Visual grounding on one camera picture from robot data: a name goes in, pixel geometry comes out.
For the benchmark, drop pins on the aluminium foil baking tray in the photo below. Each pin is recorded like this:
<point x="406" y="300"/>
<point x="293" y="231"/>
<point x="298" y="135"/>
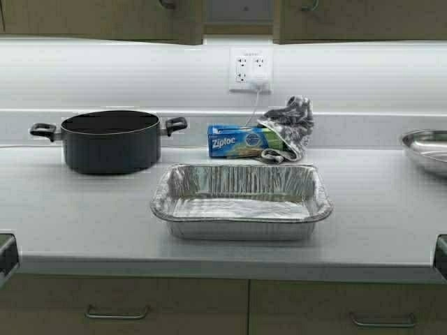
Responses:
<point x="241" y="202"/>

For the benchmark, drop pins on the cabinet door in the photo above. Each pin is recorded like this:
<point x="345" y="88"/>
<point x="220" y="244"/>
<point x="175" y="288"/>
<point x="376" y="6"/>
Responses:
<point x="174" y="22"/>
<point x="339" y="21"/>

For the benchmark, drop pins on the black cooking pot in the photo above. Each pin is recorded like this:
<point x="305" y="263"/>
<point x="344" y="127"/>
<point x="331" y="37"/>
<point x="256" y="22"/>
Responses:
<point x="111" y="141"/>

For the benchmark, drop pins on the blue Ziploc box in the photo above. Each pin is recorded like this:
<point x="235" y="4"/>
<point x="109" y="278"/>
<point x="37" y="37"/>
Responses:
<point x="227" y="141"/>

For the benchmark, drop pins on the grey patterned oven mitt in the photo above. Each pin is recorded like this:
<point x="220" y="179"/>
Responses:
<point x="294" y="125"/>

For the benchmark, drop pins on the right wooden drawer front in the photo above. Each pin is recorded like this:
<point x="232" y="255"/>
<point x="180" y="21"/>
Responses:
<point x="289" y="307"/>

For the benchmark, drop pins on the wooden drawer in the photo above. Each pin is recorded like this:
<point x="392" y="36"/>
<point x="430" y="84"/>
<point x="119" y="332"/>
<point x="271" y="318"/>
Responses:
<point x="49" y="304"/>
<point x="289" y="307"/>

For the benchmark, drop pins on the stainless steel bowl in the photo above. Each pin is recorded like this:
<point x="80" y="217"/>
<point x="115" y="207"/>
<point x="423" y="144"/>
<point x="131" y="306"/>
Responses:
<point x="426" y="149"/>

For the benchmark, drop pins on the left wooden drawer front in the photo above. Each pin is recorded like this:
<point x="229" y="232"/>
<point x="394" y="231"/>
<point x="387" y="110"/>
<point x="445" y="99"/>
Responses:
<point x="49" y="304"/>

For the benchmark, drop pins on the white charger with cable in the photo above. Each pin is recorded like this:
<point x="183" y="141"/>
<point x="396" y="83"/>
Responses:
<point x="258" y="84"/>

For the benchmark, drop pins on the white wall power outlet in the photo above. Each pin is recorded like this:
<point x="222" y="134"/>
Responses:
<point x="247" y="61"/>

